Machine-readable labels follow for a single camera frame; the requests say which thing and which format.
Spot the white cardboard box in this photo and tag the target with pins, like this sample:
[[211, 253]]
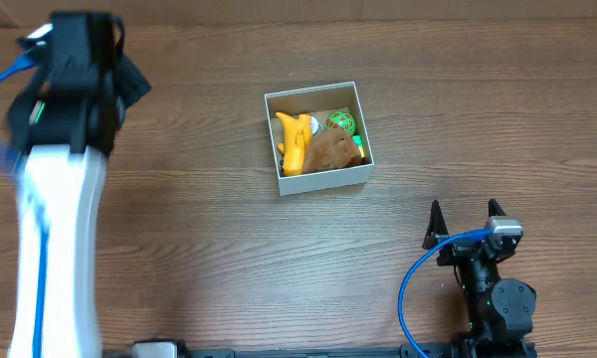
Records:
[[318, 102]]

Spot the colourful puzzle cube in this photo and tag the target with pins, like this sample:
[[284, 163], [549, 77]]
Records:
[[358, 141]]

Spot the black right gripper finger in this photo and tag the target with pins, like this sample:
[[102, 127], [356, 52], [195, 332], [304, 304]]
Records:
[[437, 231], [494, 208]]

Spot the white wooden rattle drum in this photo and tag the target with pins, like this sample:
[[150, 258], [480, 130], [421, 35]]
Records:
[[315, 126]]

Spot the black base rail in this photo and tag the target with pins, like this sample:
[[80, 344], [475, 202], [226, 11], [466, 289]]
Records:
[[178, 348]]

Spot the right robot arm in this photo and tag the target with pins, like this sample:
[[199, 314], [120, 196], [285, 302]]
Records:
[[499, 309]]

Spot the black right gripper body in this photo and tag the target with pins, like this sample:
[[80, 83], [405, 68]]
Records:
[[464, 249]]

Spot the green number ball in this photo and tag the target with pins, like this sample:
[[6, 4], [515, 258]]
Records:
[[343, 120]]

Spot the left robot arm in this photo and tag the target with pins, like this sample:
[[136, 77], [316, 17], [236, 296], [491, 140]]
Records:
[[63, 126]]

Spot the yellow rubber duck toy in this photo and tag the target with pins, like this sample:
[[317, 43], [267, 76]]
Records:
[[297, 136]]

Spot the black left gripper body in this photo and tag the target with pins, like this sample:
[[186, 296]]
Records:
[[130, 80]]

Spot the brown plush toy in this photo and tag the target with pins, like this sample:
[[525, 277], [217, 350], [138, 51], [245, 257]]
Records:
[[329, 150]]

